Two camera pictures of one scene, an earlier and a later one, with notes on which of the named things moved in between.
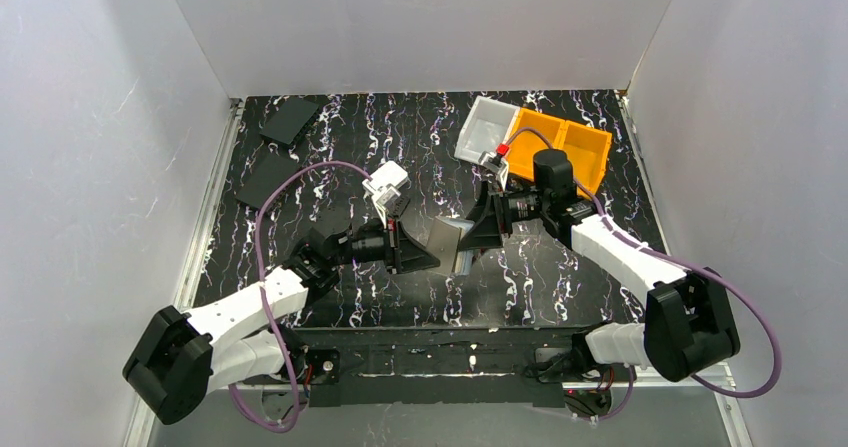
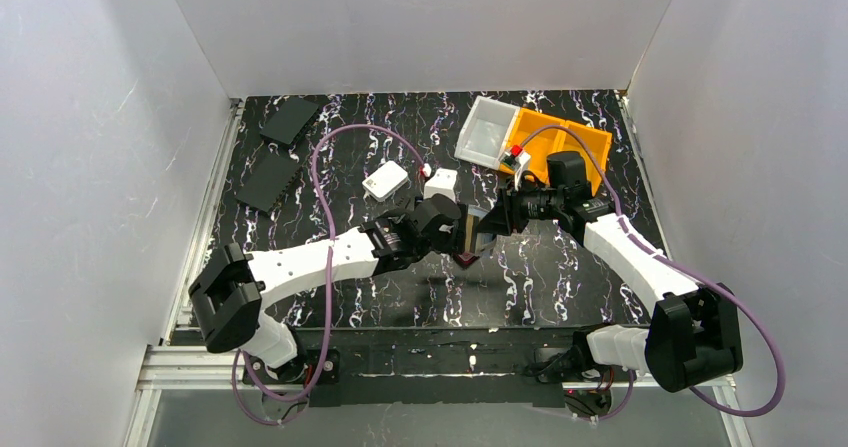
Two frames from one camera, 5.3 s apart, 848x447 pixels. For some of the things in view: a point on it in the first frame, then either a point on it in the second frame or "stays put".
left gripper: x=395 y=247 -> x=454 y=236
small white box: x=390 y=202 -> x=441 y=181
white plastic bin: x=487 y=125 stays put
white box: x=389 y=173 stays put
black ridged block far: x=289 y=120 stays put
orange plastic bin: x=522 y=150 stays put
